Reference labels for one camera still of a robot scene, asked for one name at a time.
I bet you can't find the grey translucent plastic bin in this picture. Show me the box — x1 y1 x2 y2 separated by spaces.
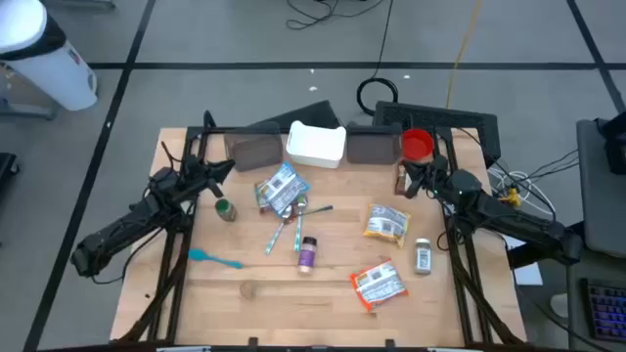
223 121 285 173
345 122 403 165

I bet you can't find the black floor object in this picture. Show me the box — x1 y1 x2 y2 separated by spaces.
0 152 21 190

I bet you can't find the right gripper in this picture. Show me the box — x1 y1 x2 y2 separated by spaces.
402 155 451 199

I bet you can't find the yellow ramen packet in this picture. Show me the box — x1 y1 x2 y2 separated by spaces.
362 202 412 249

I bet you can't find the grey metal furniture foot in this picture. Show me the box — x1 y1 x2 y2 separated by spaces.
0 97 58 121

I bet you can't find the backlit keyboard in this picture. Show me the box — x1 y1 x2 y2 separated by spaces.
580 277 626 343

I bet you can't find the purple label spice jar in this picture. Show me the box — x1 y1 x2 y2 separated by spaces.
296 236 319 276

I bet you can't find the black coiled power cable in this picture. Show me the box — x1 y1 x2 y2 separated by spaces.
355 0 400 117

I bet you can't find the thin black cable pair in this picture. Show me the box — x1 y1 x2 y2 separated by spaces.
525 149 581 185

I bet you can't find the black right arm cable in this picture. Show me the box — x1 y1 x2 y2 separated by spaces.
436 227 464 255

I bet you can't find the black perforated panel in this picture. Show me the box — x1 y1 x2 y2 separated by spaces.
372 100 503 170

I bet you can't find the brown spice jar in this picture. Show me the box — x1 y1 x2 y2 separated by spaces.
394 164 410 197

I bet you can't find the grey label spice jar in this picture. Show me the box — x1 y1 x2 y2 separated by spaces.
414 238 433 276

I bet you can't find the teal plastic spoon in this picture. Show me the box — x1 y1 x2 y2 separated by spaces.
187 247 245 271

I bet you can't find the black looped floor cable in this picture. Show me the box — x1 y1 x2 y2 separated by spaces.
286 0 390 30

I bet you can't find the yellow cable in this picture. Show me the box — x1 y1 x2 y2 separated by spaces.
445 0 484 110

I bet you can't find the white trash can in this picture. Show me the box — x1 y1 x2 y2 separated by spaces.
0 0 99 112

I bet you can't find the white computer mouse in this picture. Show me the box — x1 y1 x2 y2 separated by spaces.
550 292 571 319

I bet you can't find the black desk device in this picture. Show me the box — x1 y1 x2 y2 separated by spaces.
595 110 626 176

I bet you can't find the blue ramen packet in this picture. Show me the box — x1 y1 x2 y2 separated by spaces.
257 161 311 217

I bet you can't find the dark keyboard desk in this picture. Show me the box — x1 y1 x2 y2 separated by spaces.
565 243 626 352

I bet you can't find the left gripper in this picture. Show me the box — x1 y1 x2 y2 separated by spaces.
181 156 238 199

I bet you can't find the black wedge panel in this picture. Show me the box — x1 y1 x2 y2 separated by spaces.
253 99 342 131

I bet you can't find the white cable bundle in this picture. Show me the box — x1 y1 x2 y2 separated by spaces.
486 165 558 217

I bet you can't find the green label spice jar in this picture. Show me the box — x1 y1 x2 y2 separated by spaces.
214 197 239 224

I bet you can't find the striped handle spoon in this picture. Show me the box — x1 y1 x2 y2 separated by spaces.
292 194 310 253
265 204 295 256

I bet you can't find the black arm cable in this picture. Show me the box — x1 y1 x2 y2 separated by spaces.
436 227 464 255
90 227 165 286

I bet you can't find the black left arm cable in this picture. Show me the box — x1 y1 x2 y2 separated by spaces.
90 227 165 286

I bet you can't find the white paper sheet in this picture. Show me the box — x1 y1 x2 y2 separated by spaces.
501 229 545 287

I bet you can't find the red ramen packet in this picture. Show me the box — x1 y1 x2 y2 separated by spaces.
253 180 273 215

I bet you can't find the black aluminium table frame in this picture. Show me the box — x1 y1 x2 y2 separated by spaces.
116 124 528 352

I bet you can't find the orange ramen packet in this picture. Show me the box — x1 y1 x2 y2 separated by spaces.
349 258 410 313

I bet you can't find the white plastic bin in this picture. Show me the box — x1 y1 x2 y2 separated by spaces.
286 119 347 170

